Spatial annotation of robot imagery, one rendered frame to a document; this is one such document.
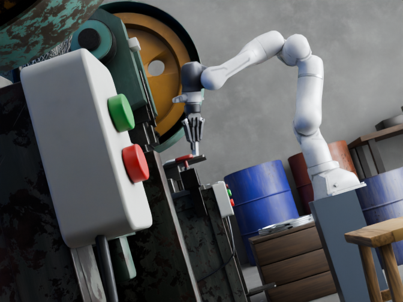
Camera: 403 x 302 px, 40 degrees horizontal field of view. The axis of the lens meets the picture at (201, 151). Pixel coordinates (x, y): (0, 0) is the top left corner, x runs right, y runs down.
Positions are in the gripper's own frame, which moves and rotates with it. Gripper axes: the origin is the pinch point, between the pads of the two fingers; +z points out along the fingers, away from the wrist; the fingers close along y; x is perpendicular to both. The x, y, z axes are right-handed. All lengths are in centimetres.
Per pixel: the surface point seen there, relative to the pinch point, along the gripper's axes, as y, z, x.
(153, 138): -14.2, -6.4, 10.9
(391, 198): 99, 36, -43
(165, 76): 23, -35, 43
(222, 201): -16.3, 17.6, -30.3
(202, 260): -24, 40, -26
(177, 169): -10.1, 7.6, 1.4
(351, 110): 345, 1, 119
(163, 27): 25, -60, 44
